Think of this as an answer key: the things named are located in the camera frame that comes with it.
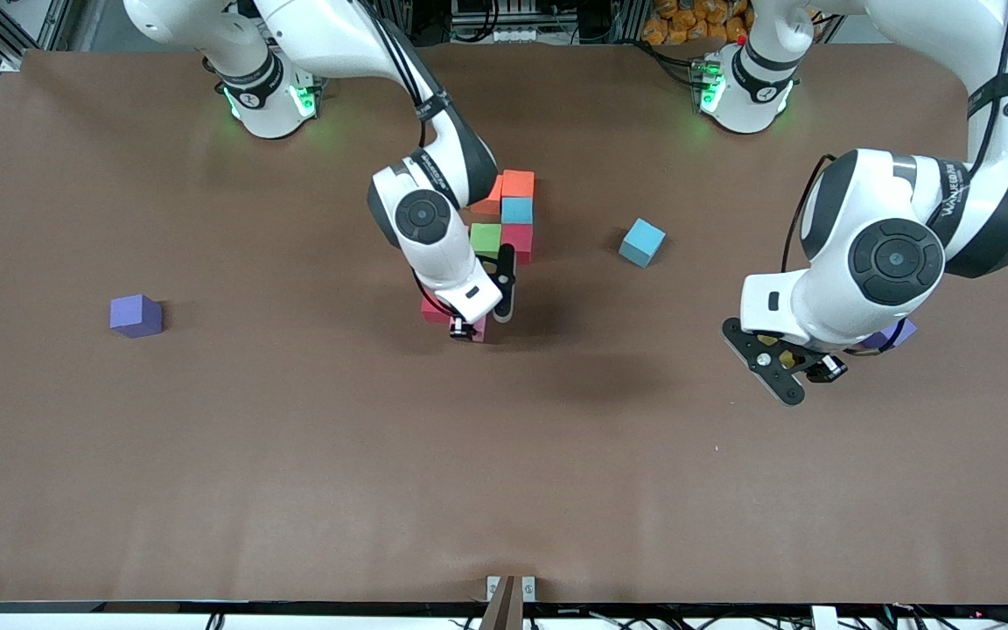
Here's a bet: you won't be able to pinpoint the green foam block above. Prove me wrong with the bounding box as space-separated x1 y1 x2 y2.
469 222 503 260

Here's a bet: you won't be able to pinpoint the purple foam block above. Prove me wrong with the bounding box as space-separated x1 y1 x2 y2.
861 318 919 353
109 294 165 340

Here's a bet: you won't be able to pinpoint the orange snack bags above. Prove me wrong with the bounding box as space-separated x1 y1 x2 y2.
642 0 752 46

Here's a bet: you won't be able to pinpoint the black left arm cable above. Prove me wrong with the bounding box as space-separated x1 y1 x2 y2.
781 154 837 274

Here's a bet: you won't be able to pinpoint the grey table edge bracket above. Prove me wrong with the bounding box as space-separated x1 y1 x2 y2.
479 575 537 630

